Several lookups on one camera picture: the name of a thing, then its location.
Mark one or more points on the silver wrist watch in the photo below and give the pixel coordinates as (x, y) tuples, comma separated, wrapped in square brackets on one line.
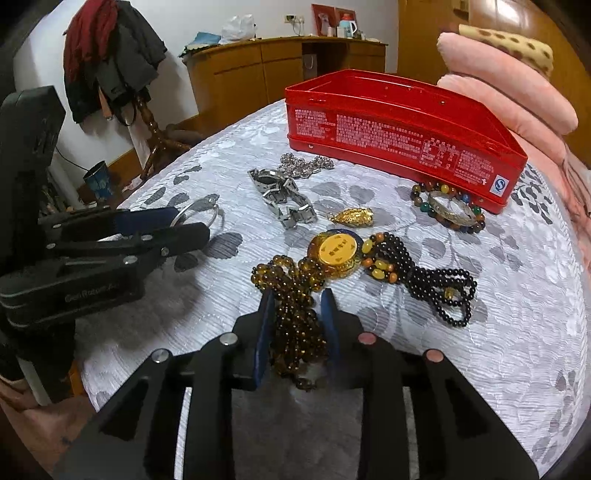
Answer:
[(277, 194)]

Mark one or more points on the pink bed blanket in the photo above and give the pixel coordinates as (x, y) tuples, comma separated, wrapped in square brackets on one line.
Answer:
[(577, 198)]

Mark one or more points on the white plastic bag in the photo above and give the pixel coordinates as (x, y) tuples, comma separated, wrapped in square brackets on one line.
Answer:
[(238, 28)]

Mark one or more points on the red garment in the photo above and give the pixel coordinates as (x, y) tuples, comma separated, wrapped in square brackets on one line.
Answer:
[(90, 37)]

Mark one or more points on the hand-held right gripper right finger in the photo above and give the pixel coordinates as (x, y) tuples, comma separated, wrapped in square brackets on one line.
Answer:
[(330, 323)]

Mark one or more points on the white and teal kettle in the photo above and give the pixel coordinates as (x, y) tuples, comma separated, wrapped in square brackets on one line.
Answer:
[(347, 27)]

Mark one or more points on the gold fish pendant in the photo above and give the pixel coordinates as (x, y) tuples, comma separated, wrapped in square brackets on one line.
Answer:
[(351, 218)]

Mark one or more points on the wooden wardrobe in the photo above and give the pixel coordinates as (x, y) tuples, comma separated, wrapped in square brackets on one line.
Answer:
[(425, 27)]

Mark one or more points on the yellow brown-spotted blanket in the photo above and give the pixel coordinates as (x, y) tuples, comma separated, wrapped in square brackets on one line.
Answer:
[(508, 46)]

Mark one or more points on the grey floral bed cover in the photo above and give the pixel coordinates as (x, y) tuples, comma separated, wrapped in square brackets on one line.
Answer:
[(461, 369)]

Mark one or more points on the pink folded quilt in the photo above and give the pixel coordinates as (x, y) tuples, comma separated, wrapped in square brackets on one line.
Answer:
[(508, 129), (498, 74)]

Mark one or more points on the grey paper bag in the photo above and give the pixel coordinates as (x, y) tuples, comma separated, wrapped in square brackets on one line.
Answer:
[(310, 61)]

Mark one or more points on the light blue cloth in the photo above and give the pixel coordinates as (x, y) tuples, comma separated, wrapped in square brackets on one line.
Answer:
[(201, 42)]

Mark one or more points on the red plastic tray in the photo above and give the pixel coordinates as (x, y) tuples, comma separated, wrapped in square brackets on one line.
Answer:
[(392, 134)]

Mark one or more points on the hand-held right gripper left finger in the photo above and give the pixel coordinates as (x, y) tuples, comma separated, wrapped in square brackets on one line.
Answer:
[(261, 337)]

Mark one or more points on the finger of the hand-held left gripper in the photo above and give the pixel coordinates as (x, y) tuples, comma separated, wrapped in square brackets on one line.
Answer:
[(147, 219), (184, 237)]

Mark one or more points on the long wooden cabinet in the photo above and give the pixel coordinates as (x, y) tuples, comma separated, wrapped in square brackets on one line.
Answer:
[(240, 78)]

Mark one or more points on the dark jackets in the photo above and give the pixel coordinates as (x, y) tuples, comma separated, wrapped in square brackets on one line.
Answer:
[(134, 50)]

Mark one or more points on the blue waste bin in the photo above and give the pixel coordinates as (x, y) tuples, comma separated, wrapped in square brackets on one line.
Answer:
[(98, 182)]

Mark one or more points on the thin silver bangle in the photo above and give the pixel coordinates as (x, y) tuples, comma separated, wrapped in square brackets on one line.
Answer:
[(216, 208)]

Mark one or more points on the red picture frame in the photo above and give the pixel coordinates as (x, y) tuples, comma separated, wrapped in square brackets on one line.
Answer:
[(344, 14), (322, 18)]

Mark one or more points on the round gold amber pendant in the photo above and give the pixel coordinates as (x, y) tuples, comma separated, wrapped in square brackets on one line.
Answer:
[(334, 254)]

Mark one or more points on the white wall socket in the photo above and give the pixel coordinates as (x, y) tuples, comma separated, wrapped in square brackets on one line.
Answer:
[(293, 19)]

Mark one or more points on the wooden coat rack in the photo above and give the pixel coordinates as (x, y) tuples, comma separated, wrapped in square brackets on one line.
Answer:
[(154, 134)]

